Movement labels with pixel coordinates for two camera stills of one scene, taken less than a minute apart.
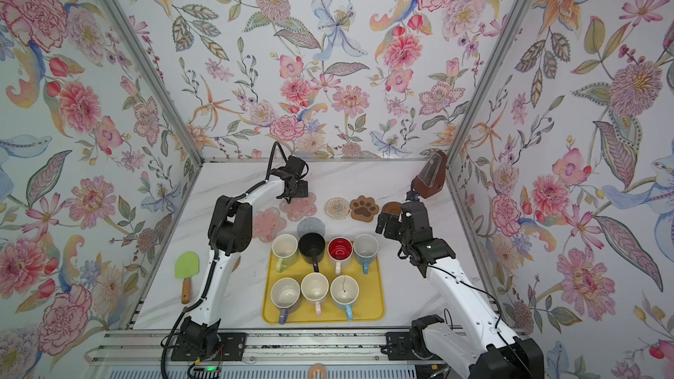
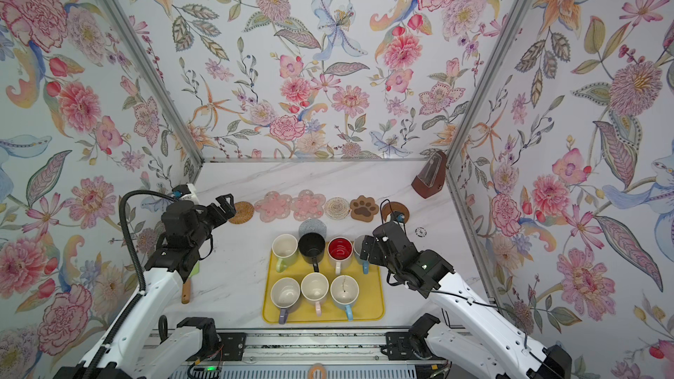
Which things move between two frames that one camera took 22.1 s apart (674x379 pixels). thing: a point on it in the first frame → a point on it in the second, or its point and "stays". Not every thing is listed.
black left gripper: (303, 189) → (229, 210)
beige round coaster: (336, 208) stays
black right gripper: (394, 223) → (374, 256)
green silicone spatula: (186, 265) stays
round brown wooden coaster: (394, 208) stays
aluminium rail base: (266, 353) stays
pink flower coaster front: (267, 224) → (273, 206)
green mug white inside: (284, 247) stays
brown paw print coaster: (363, 209) stays
